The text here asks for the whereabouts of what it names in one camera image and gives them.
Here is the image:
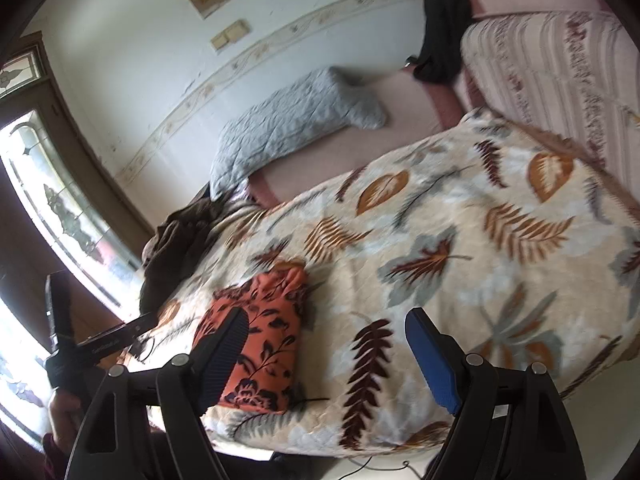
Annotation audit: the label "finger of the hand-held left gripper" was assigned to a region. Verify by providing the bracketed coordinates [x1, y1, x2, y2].
[119, 311, 157, 346]
[43, 269, 76, 354]

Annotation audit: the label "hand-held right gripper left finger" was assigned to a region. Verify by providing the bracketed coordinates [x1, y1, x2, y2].
[65, 306, 250, 480]

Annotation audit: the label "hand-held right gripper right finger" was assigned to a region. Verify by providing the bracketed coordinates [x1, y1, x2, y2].
[404, 306, 587, 480]

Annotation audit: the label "orange floral garment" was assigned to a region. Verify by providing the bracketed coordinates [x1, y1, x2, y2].
[192, 264, 312, 417]

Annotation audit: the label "person's left hand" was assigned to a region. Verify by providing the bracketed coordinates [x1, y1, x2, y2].
[47, 387, 84, 461]

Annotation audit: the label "dark brown cloth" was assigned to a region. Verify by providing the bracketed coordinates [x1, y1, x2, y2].
[138, 184, 227, 317]

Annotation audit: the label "glass panel door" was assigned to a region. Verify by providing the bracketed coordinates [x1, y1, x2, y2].
[0, 32, 157, 461]

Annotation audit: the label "leaf print blanket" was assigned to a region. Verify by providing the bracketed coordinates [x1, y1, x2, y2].
[149, 107, 640, 459]

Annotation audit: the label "pink bed sheet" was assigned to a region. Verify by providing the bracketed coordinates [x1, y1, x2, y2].
[247, 0, 614, 209]

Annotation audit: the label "grey quilted pillow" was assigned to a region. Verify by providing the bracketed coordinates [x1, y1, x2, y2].
[208, 67, 389, 202]

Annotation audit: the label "striped floral pillow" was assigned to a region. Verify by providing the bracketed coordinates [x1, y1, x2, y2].
[457, 9, 640, 197]

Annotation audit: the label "black cloth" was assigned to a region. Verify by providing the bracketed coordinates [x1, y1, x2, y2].
[412, 0, 484, 84]

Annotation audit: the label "beige wall switch plate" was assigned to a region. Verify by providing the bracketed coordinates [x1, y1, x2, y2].
[209, 18, 251, 52]

